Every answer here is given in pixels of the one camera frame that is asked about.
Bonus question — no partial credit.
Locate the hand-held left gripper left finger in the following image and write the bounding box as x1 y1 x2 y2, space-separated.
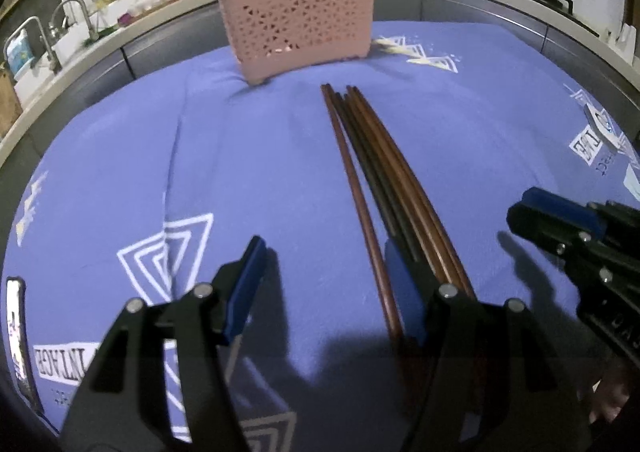
60 235 268 452

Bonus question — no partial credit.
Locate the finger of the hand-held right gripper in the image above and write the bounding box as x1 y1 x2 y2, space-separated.
506 187 607 261
589 201 640 263

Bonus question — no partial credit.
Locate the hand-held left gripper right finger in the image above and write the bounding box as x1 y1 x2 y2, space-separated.
384 239 586 452

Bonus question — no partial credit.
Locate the reddish brown wooden chopstick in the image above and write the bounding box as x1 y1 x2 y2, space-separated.
321 83 406 343
346 88 463 290
352 86 476 300

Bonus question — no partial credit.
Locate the pink perforated plastic utensil basket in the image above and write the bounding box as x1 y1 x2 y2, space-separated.
220 0 375 85

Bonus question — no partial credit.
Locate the person's right hand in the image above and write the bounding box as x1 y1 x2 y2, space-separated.
576 364 632 425

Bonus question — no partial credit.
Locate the small white device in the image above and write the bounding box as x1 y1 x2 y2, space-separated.
582 102 626 143

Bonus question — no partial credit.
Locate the blue printed tablecloth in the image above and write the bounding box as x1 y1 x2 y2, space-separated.
0 20 640 452

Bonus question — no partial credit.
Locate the black smartphone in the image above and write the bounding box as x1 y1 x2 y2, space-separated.
4 276 42 414

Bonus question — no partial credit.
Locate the upright wooden cutting board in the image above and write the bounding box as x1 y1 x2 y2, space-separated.
0 62 24 139

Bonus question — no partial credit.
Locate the blue label soap bottle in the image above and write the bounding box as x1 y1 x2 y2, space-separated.
9 29 37 78

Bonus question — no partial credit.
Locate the curved steel faucet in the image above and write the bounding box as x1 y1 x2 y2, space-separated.
50 0 99 40

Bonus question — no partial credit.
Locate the tall steel faucet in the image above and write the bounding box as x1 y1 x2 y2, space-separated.
2 16 62 78

